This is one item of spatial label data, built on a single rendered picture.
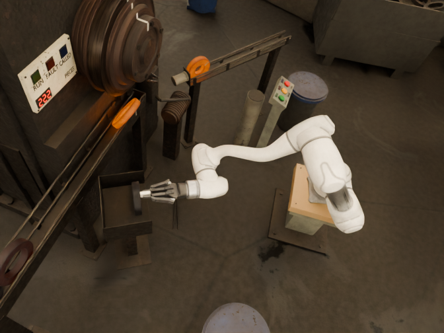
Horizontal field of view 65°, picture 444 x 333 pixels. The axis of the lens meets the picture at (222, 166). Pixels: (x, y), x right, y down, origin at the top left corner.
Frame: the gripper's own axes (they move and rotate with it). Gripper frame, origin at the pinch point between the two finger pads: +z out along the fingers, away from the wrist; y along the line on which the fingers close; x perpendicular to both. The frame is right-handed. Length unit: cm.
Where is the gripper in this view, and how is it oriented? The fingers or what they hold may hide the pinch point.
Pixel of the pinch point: (142, 194)
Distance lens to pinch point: 165.0
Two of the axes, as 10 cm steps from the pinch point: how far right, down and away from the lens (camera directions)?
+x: 2.4, -5.6, -7.9
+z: -9.4, 0.8, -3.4
